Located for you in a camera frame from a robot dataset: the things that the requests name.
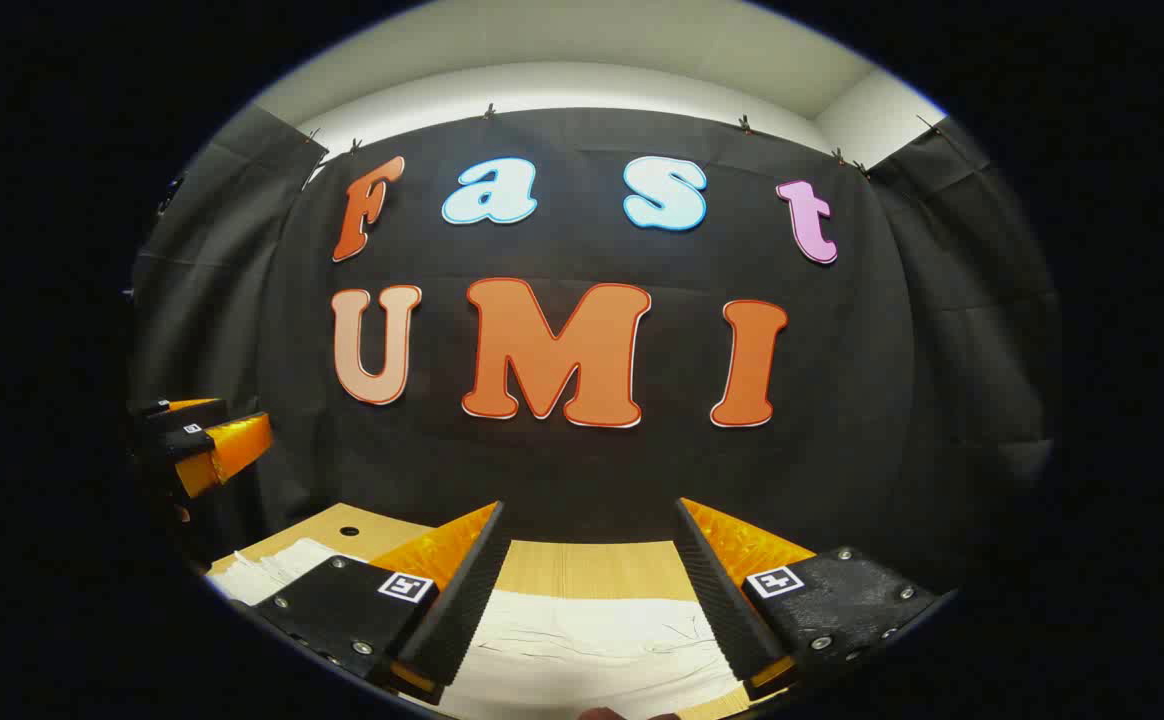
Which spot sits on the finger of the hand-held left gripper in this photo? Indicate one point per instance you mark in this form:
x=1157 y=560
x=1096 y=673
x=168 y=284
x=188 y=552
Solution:
x=204 y=440
x=182 y=410

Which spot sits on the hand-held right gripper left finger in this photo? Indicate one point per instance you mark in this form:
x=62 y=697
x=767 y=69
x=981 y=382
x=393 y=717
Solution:
x=467 y=590

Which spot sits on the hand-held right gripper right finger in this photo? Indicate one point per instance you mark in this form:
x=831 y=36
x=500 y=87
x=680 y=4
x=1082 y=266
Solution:
x=717 y=590

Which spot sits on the white jeans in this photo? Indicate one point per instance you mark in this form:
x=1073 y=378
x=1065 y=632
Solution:
x=592 y=650

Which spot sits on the black side curtain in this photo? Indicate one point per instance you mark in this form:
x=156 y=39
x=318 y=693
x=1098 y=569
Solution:
x=202 y=300
x=972 y=330

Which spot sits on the black backdrop cloth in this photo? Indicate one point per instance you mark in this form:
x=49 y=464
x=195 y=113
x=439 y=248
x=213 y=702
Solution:
x=592 y=470

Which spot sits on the row of small cloth clips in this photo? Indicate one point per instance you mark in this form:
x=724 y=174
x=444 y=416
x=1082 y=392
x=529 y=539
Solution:
x=489 y=110

